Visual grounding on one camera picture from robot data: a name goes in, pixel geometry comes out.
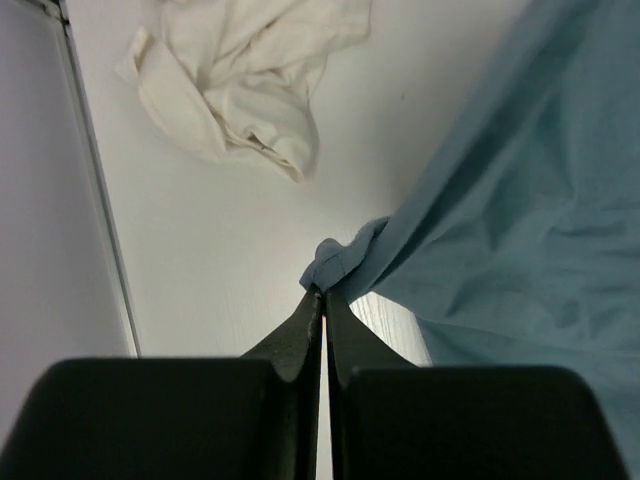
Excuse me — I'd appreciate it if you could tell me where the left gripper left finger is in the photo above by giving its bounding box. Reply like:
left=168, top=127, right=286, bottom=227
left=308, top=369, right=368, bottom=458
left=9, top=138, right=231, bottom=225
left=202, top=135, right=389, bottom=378
left=243, top=289, right=321, bottom=479

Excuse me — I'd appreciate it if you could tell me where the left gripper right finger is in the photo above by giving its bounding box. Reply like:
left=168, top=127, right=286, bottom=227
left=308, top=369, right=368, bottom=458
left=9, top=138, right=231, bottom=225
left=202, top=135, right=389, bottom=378
left=324, top=289, right=415, bottom=479

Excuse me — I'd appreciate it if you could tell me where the blue-grey t-shirt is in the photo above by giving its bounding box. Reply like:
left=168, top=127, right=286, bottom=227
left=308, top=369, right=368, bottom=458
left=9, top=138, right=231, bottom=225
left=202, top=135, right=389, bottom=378
left=301, top=1, right=639, bottom=465

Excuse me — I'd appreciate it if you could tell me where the cream white t-shirt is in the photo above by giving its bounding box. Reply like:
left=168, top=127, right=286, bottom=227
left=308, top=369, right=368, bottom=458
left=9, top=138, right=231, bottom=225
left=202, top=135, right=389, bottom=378
left=116, top=1, right=371, bottom=183

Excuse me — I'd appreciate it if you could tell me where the left aluminium frame post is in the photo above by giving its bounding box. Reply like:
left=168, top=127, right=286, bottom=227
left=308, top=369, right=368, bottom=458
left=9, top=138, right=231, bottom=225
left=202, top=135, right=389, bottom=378
left=30, top=1, right=141, bottom=357

